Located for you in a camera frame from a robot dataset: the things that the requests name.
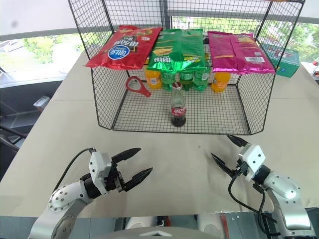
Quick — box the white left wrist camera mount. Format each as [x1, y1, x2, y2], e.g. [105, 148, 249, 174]
[89, 151, 112, 195]

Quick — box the black wire mesh shelf rack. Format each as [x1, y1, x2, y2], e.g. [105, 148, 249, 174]
[67, 0, 306, 135]

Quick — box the grey rounded robot torso shell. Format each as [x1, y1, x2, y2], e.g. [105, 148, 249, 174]
[116, 226, 200, 239]

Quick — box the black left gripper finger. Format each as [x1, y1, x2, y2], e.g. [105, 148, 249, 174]
[111, 147, 142, 164]
[124, 167, 154, 192]

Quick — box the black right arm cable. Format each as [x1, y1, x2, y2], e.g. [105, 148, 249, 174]
[228, 166, 278, 225]

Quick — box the small white and red device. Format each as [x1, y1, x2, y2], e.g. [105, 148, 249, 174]
[33, 95, 51, 108]

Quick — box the red bottle opener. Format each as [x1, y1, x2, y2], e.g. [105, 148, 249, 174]
[125, 76, 152, 98]

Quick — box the white rounded robot part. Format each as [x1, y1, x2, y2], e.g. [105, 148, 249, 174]
[124, 216, 157, 230]
[198, 213, 225, 239]

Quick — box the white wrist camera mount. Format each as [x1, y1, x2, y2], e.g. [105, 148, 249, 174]
[89, 151, 112, 195]
[238, 143, 266, 181]

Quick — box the orange soda plastic bottle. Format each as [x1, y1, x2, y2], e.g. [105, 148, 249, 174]
[211, 71, 231, 94]
[145, 68, 163, 90]

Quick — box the green soda plastic bottle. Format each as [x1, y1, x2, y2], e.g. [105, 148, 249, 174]
[161, 70, 178, 91]
[179, 71, 195, 92]
[193, 66, 211, 93]

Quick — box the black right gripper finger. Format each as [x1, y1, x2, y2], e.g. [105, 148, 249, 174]
[210, 152, 237, 177]
[226, 134, 250, 148]

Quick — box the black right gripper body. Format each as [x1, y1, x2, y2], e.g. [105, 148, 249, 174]
[230, 158, 250, 179]

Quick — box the red chips bag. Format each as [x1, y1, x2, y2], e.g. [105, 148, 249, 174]
[84, 24, 163, 71]

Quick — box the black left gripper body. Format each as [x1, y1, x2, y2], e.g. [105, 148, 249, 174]
[104, 156, 128, 193]

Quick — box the glass cola bottle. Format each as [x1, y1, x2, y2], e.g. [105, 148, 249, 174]
[170, 82, 187, 128]

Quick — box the teal cardboard box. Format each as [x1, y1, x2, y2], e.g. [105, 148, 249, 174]
[261, 42, 301, 78]

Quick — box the green chips bag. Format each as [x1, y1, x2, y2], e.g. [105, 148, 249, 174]
[146, 28, 210, 73]

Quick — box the pink chips bag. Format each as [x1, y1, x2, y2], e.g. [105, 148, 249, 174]
[207, 30, 276, 75]

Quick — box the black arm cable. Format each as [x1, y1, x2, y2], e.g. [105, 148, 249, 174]
[53, 148, 97, 194]
[228, 166, 278, 225]

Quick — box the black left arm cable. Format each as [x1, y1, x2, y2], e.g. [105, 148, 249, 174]
[53, 148, 97, 194]

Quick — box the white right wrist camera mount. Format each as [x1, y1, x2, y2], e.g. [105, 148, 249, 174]
[238, 143, 266, 181]

